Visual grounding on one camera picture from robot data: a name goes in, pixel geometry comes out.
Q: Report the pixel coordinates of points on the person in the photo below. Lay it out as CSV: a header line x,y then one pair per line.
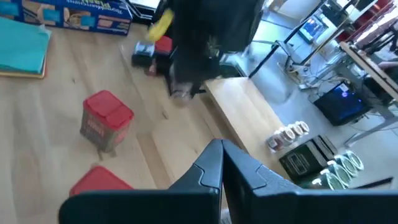
x,y
388,64

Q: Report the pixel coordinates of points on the blue plastic wrap box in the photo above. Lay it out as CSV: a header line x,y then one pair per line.
x,y
77,17

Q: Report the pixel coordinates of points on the wooden shelf with black frame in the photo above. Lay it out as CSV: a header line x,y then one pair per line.
x,y
242,109

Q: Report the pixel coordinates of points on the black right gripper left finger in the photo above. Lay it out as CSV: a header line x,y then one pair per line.
x,y
155,205

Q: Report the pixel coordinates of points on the potted succulent plant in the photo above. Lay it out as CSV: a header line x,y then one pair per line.
x,y
231,70

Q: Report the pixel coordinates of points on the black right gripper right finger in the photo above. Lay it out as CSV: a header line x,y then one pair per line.
x,y
295,207

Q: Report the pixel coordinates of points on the teal folded cloth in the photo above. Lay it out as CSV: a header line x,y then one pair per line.
x,y
21,46

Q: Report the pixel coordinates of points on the red lid paprika tin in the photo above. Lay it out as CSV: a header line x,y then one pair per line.
x,y
105,118
163,45
99,182

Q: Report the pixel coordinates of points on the dark rectangular spice tin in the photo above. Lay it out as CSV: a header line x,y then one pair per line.
x,y
143,54
300,161
326,143

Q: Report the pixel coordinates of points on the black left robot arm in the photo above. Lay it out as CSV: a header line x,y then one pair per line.
x,y
189,25

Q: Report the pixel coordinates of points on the wooden background desk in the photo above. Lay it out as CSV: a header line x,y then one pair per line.
x,y
363,63

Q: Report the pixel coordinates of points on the blue screen monitor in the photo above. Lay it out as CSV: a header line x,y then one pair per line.
x,y
312,29

